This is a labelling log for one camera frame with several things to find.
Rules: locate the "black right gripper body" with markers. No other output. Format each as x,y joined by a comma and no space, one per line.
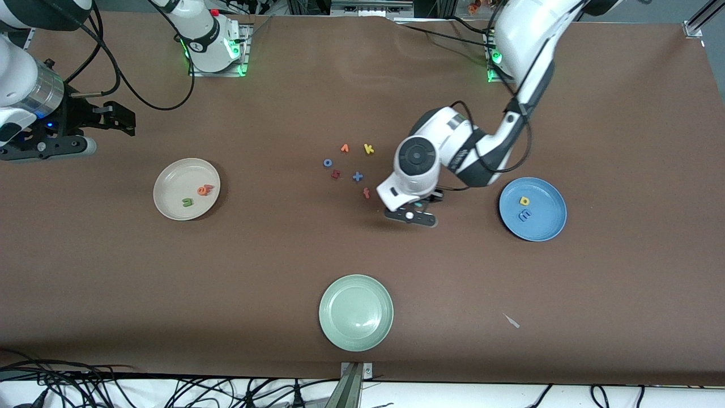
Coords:
77,117

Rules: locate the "blue foam capital E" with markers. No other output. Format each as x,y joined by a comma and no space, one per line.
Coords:
525,215

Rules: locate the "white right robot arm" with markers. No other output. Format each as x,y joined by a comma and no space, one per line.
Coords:
207,39

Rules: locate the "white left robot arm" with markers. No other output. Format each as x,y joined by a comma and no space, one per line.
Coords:
416,158

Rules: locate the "beige round plate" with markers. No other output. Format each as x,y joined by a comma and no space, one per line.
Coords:
178,184

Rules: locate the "blue round plate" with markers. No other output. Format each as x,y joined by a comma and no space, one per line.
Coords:
544,224

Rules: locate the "pale green round plate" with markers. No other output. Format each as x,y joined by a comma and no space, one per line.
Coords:
355,313

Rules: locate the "small white paper scrap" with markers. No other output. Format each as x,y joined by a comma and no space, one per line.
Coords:
511,321

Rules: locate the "grey power strip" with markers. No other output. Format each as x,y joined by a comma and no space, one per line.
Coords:
368,8

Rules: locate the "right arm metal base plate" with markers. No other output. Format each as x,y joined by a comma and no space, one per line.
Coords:
195,73

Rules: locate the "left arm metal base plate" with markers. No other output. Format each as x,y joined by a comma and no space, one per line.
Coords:
493,78

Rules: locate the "aluminium frame post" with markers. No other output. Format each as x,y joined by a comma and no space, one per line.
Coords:
702,20

